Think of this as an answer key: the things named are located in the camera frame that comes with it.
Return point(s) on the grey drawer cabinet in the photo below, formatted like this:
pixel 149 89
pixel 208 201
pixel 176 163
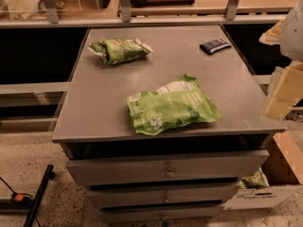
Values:
pixel 165 137

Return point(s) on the grey shelf bracket right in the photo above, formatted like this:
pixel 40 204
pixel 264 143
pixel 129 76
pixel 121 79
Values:
pixel 231 9

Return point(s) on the grey shelf bracket middle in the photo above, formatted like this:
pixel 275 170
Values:
pixel 125 9

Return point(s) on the small green chip bag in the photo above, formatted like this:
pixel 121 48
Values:
pixel 115 51

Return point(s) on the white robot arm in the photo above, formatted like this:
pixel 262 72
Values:
pixel 288 34

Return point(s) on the brown cardboard box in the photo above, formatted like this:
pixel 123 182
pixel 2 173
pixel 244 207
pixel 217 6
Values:
pixel 285 163

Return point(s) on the white cardboard box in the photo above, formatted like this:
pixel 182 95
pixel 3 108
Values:
pixel 267 197

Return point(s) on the grey shelf bracket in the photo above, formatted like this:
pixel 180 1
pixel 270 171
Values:
pixel 51 11
pixel 125 9
pixel 231 9

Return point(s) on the grey shelf bracket left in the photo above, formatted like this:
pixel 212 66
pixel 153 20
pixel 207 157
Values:
pixel 51 11

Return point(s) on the grey drawer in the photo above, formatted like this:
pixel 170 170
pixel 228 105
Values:
pixel 162 194
pixel 161 213
pixel 163 168

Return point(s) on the black metal stand leg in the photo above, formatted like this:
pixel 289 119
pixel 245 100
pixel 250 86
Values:
pixel 34 207

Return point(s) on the grey metal shelf rail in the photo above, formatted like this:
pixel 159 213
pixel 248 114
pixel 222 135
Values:
pixel 147 21

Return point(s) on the large green rice chip bag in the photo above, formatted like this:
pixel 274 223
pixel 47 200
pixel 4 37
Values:
pixel 173 105

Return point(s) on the beige packet on shelf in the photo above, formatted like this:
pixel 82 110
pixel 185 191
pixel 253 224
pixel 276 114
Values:
pixel 23 9

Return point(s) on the dark blue snack bar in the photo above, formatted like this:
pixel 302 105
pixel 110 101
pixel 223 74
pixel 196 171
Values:
pixel 214 46

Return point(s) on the green bag on floor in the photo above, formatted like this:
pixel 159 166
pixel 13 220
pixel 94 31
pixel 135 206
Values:
pixel 258 180

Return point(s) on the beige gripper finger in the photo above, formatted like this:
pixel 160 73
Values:
pixel 285 90

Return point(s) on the orange black clamp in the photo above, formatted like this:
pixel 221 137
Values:
pixel 21 198

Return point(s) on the middle grey drawer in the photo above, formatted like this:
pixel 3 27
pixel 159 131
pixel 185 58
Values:
pixel 162 194

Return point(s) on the bottom grey drawer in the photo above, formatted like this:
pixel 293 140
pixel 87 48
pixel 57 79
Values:
pixel 161 213

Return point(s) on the top grey drawer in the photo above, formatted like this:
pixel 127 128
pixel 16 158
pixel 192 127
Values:
pixel 163 168

